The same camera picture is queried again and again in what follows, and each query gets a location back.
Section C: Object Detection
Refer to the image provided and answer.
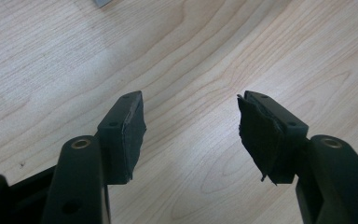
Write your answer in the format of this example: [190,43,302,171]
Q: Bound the grey metal shoe rack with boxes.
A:
[91,0,113,9]

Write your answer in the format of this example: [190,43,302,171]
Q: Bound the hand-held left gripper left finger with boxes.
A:
[96,90,147,186]

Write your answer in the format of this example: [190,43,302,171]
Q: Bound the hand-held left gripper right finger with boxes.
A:
[236,90,310,187]

